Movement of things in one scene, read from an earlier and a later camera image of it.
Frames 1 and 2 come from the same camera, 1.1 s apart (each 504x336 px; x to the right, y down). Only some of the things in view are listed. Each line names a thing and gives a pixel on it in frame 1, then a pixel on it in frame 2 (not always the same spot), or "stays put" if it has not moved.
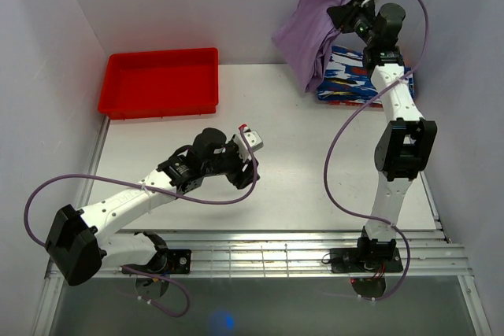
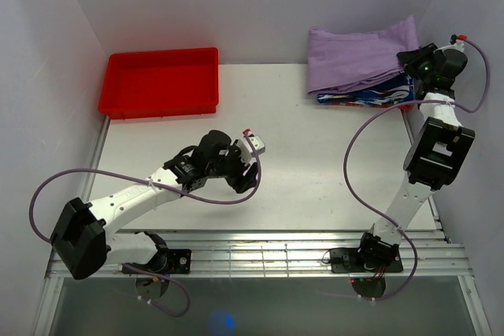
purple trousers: x=306 y=34 to x=339 y=59
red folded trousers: x=377 y=104 stays put
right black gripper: x=339 y=14 to x=410 y=59
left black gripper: x=240 y=179 stays put
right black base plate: x=346 y=260 stays put
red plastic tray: x=160 y=83 stays put
